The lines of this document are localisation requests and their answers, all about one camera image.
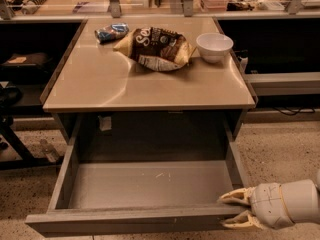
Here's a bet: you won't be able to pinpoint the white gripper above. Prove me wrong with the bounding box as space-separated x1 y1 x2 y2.
219 183 294 229

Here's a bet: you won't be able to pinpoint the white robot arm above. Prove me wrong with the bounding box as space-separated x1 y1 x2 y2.
219 171 320 230

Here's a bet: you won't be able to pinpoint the blue snack bag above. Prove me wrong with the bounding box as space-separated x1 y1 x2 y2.
94 23 129 44

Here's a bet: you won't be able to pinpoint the clear plastic bottle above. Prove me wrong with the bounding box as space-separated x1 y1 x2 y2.
40 139 60 163

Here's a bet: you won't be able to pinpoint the white bowl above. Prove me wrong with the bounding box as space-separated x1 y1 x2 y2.
196 33 234 63

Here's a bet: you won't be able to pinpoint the grey top drawer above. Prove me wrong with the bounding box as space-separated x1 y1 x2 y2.
26 111 248 237

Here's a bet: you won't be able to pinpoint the brown yellow chip bag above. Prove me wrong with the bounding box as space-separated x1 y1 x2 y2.
114 27 195 72

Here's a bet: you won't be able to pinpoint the grey drawer cabinet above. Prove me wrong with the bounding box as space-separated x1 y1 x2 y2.
43 18 255 163

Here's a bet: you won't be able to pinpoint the black headphones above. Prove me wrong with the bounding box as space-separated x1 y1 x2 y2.
0 86 22 107

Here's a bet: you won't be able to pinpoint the black bag on shelf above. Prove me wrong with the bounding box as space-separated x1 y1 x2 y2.
0 52 55 84

